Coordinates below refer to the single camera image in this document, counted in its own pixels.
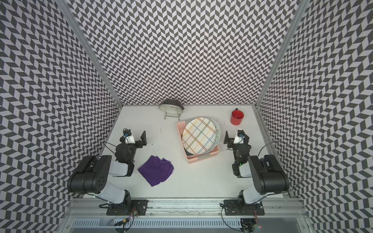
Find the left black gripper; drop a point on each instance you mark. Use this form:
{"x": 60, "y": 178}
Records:
{"x": 135, "y": 144}

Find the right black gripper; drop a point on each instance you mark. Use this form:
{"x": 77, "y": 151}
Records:
{"x": 236, "y": 144}

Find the colourful speckled round plate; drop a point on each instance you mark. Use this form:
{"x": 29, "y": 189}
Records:
{"x": 217, "y": 137}

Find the white plaid round plate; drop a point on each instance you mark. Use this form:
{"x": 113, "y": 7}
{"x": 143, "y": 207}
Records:
{"x": 199, "y": 135}

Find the purple cloth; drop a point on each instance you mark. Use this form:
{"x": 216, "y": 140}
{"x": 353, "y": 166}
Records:
{"x": 156, "y": 170}

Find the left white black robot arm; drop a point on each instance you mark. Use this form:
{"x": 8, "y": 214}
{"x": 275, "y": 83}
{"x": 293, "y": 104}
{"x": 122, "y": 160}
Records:
{"x": 91, "y": 175}

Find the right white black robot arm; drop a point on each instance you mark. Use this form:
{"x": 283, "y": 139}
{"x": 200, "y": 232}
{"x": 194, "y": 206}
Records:
{"x": 266, "y": 173}

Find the pink plastic basket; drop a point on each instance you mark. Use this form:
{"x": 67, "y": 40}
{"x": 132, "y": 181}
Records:
{"x": 199, "y": 157}

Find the red mug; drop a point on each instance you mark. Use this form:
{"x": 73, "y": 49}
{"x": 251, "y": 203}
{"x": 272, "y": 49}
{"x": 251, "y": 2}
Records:
{"x": 236, "y": 117}

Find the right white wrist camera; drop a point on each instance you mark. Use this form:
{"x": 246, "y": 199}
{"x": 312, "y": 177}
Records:
{"x": 239, "y": 138}

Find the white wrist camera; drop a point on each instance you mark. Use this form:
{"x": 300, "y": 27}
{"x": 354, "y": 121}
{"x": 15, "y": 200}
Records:
{"x": 128, "y": 137}
{"x": 239, "y": 138}

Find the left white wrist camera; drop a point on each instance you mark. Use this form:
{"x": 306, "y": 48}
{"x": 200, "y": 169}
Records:
{"x": 128, "y": 137}

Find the round mirror on wire stand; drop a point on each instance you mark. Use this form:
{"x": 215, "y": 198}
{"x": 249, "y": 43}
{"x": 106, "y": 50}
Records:
{"x": 171, "y": 108}

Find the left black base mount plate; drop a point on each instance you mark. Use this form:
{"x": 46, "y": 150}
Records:
{"x": 138, "y": 207}

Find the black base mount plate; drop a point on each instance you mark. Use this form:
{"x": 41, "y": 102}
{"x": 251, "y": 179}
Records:
{"x": 232, "y": 208}
{"x": 138, "y": 207}

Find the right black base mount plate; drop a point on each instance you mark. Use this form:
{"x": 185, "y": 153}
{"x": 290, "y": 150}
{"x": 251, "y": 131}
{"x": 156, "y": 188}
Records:
{"x": 232, "y": 208}

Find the aluminium front rail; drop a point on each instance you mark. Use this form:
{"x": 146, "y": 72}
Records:
{"x": 188, "y": 207}

